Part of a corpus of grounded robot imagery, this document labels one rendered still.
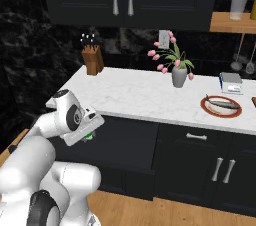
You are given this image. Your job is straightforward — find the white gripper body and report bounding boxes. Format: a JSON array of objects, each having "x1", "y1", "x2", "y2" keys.
[{"x1": 62, "y1": 115, "x2": 106, "y2": 147}]

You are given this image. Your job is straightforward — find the large black drawer front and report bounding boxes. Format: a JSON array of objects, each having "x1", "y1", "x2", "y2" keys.
[{"x1": 87, "y1": 115, "x2": 160, "y2": 176}]

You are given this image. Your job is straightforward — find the brown wooden knife block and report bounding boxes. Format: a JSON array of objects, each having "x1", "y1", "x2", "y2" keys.
[{"x1": 79, "y1": 32, "x2": 105, "y2": 77}]

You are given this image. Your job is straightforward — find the black base cupboard door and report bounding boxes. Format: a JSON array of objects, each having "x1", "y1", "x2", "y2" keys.
[
  {"x1": 211, "y1": 133, "x2": 256, "y2": 218},
  {"x1": 153, "y1": 140, "x2": 231, "y2": 208}
]

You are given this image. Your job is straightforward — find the grey vase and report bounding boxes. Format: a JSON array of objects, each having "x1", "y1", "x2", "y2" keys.
[{"x1": 171, "y1": 65, "x2": 189, "y2": 89}]

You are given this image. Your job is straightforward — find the pink tulips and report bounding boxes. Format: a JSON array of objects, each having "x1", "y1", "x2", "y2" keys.
[{"x1": 147, "y1": 30, "x2": 196, "y2": 82}]

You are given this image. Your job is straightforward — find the grey fish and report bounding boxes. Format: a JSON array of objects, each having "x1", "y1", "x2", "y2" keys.
[{"x1": 204, "y1": 94, "x2": 242, "y2": 111}]

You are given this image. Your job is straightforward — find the blue and white box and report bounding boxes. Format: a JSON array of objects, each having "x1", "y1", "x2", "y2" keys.
[{"x1": 218, "y1": 71, "x2": 244, "y2": 96}]

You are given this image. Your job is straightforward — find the hanging silver ladle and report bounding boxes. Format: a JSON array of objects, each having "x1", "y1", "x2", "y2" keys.
[{"x1": 229, "y1": 32, "x2": 246, "y2": 73}]

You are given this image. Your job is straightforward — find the hanging silver skimmer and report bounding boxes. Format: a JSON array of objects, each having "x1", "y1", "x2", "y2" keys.
[{"x1": 245, "y1": 40, "x2": 256, "y2": 75}]

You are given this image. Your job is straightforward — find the clear glass cup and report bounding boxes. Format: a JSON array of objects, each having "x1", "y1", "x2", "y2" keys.
[{"x1": 229, "y1": 0, "x2": 250, "y2": 21}]

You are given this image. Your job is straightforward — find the yellow-green bottle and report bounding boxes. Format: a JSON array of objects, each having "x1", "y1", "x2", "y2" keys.
[{"x1": 249, "y1": 0, "x2": 256, "y2": 21}]

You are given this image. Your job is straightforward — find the silver drawer handle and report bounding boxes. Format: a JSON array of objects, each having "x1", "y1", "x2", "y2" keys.
[{"x1": 185, "y1": 132, "x2": 209, "y2": 142}]

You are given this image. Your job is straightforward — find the white wall socket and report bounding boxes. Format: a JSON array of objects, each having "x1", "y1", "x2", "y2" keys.
[{"x1": 158, "y1": 29, "x2": 171, "y2": 50}]

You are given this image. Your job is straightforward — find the silver base cupboard handle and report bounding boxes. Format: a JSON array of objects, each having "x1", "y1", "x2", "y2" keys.
[
  {"x1": 222, "y1": 158, "x2": 237, "y2": 185},
  {"x1": 211, "y1": 157, "x2": 224, "y2": 183}
]

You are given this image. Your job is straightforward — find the wooden wall shelf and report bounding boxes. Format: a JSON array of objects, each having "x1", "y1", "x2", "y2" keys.
[{"x1": 209, "y1": 11, "x2": 256, "y2": 35}]

